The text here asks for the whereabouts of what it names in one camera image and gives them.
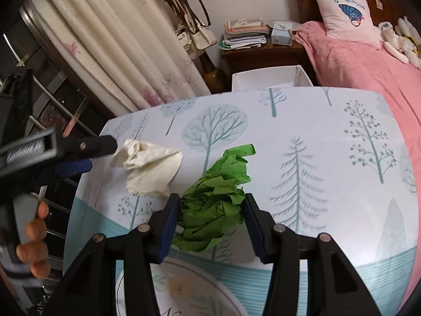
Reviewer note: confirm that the tree-print tablecloth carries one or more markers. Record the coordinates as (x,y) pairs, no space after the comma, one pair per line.
(227,279)

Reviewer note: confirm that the stack of books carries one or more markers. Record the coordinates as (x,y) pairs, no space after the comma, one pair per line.
(243,34)

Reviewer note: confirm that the cream floral curtain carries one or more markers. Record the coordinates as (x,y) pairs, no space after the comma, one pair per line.
(125,51)

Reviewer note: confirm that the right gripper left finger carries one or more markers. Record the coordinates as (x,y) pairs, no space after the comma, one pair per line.
(160,229)

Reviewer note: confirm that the pink embroidered pillow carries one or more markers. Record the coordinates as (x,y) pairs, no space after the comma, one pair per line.
(349,20)

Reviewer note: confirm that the small light-blue box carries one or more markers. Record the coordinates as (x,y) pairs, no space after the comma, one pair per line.
(281,37)

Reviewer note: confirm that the hanging cream handbag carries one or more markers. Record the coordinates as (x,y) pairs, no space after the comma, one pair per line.
(193,34)

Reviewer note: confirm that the cream paper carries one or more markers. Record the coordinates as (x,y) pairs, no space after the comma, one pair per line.
(150,167)

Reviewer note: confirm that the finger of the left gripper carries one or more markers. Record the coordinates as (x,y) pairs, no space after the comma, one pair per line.
(75,149)
(73,168)

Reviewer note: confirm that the white open box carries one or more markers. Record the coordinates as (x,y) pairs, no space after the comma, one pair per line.
(271,77)

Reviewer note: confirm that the person's left hand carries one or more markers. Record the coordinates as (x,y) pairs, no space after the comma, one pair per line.
(35,252)

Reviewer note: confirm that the green paper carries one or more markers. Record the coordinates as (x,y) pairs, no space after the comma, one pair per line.
(210,208)

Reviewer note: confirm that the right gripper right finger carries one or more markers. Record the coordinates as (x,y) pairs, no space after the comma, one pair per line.
(272,242)

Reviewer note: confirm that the white plush toy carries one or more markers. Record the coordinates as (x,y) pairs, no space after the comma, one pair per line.
(402,41)

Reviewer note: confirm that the pink bed blanket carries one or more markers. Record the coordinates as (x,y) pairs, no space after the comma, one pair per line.
(368,72)

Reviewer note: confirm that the wooden nightstand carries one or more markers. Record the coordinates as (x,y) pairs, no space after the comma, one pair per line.
(268,55)

